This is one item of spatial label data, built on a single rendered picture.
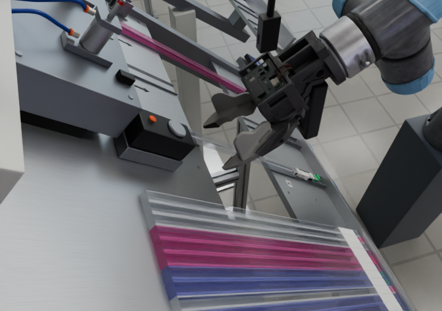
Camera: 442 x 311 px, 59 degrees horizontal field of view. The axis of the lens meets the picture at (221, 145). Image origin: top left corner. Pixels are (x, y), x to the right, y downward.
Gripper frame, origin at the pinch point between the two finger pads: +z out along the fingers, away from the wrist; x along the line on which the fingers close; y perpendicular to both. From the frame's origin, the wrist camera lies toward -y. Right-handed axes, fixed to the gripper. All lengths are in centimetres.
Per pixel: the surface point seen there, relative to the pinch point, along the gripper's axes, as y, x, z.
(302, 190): -21.0, 3.9, -4.7
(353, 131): -126, -56, -27
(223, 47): -108, -135, 4
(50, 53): 30.0, 3.0, 2.3
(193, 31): -24, -56, 0
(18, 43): 32.8, 3.5, 3.0
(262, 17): 17.4, 1.9, -14.9
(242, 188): -74, -33, 20
